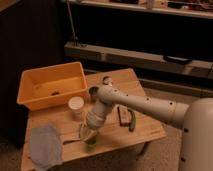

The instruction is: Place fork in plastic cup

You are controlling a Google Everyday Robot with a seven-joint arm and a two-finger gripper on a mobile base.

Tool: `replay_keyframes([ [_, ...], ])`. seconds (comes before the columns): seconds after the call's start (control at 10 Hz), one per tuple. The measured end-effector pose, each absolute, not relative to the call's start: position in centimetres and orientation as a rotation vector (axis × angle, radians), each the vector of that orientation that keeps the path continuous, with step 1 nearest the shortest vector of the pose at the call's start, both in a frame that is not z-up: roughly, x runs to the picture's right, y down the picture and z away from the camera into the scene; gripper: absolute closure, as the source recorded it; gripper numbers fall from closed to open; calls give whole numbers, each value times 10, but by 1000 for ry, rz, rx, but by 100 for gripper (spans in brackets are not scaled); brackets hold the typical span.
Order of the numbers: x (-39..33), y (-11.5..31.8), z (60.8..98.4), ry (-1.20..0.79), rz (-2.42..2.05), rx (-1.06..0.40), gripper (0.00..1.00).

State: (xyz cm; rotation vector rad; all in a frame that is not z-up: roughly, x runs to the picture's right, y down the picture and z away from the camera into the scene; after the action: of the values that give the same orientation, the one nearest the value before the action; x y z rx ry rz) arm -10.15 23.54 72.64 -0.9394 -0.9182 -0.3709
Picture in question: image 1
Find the green vegetable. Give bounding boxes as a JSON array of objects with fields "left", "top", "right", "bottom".
[{"left": 128, "top": 109, "right": 136, "bottom": 132}]

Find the dark shelf unit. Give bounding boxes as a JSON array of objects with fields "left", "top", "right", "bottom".
[{"left": 64, "top": 0, "right": 213, "bottom": 97}]

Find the grey cloth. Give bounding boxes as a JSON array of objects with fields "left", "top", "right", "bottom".
[{"left": 29, "top": 124, "right": 62, "bottom": 171}]

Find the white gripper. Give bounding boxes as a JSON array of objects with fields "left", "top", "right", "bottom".
[{"left": 79, "top": 100, "right": 110, "bottom": 143}]

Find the wooden table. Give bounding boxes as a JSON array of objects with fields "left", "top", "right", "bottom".
[{"left": 20, "top": 68, "right": 167, "bottom": 171}]

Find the white plastic cup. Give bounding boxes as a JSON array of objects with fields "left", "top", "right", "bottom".
[{"left": 68, "top": 96, "right": 84, "bottom": 117}]

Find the small metal object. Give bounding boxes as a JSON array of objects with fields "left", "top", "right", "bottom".
[{"left": 102, "top": 76, "right": 113, "bottom": 86}]

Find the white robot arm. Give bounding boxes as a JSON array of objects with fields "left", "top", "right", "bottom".
[{"left": 80, "top": 85, "right": 213, "bottom": 171}]

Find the yellow plastic bin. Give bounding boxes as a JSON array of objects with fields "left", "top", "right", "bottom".
[{"left": 17, "top": 62, "right": 87, "bottom": 111}]

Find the brown rectangular block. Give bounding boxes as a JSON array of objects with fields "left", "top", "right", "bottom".
[{"left": 117, "top": 105, "right": 131, "bottom": 126}]

